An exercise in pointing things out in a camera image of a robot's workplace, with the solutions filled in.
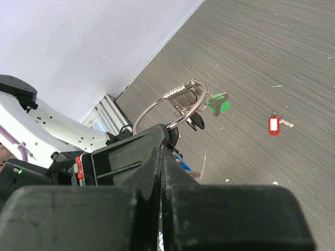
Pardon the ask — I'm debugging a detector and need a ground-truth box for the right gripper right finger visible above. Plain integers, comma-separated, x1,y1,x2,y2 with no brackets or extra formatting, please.
161,150,316,250

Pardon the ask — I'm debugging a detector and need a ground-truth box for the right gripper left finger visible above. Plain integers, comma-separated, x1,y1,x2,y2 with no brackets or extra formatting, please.
1,149,160,250

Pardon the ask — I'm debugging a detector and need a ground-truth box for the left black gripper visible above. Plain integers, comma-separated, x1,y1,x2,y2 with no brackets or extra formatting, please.
47,124,180,186

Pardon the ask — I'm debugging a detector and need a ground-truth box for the blue tagged key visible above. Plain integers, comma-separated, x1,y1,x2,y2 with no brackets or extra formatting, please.
174,154,191,171

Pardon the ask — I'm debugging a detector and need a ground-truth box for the metal keyring with keys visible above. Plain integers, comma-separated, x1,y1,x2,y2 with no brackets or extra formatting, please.
132,79,229,135

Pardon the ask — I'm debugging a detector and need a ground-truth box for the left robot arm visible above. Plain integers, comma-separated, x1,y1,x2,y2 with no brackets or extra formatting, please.
1,75,181,195

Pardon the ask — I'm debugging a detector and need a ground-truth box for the aluminium corner profile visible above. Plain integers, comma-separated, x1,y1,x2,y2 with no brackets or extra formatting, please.
82,94,133,135

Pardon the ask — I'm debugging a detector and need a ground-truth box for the red tagged key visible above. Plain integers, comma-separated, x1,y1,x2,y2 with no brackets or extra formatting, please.
268,112,294,136

